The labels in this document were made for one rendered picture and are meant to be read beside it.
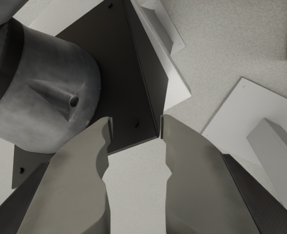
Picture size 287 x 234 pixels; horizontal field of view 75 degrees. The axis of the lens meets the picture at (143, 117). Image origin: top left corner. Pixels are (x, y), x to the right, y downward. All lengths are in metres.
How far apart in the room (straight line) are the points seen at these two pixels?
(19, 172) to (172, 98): 0.28
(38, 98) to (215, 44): 1.02
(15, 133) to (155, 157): 1.28
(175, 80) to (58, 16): 0.24
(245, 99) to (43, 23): 1.06
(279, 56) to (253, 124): 0.39
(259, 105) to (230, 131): 0.22
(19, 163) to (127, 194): 1.53
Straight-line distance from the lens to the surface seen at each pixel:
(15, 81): 0.20
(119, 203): 1.93
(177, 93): 0.37
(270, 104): 1.28
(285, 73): 1.28
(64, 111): 0.21
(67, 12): 0.40
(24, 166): 0.31
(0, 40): 0.20
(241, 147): 1.39
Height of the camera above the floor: 1.11
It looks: 61 degrees down
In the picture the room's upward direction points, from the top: 160 degrees counter-clockwise
